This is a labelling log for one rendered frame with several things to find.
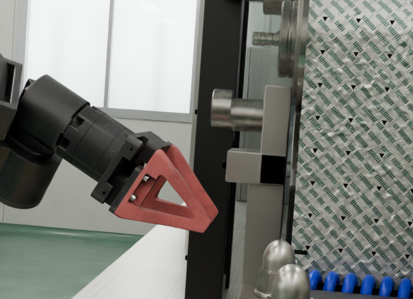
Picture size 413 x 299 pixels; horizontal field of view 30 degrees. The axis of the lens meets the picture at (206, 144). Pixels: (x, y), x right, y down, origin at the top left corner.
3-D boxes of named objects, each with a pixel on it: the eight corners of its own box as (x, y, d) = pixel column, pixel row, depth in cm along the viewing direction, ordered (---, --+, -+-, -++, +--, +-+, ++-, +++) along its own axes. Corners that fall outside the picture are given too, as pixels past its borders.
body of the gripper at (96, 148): (106, 208, 66) (36, 161, 67) (131, 195, 76) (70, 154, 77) (147, 145, 66) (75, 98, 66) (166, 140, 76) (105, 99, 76)
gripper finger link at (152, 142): (188, 256, 69) (102, 198, 70) (198, 242, 76) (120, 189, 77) (230, 193, 68) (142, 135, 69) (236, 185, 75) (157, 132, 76)
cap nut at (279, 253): (255, 287, 65) (259, 234, 65) (298, 291, 65) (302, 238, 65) (253, 297, 62) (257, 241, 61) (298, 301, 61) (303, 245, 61)
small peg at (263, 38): (251, 45, 77) (252, 45, 78) (279, 46, 77) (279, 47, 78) (252, 31, 77) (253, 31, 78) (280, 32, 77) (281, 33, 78)
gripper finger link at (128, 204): (183, 263, 66) (93, 202, 66) (194, 248, 73) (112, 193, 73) (227, 198, 65) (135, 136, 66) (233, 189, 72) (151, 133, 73)
